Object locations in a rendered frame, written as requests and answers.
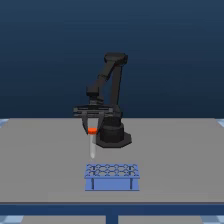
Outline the blue tube rack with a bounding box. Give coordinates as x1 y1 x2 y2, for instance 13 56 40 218
84 163 140 192

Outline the clear tube with orange cap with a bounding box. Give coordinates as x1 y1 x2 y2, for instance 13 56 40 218
87 127 98 160

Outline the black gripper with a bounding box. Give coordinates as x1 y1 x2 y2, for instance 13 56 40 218
73 104 115 137

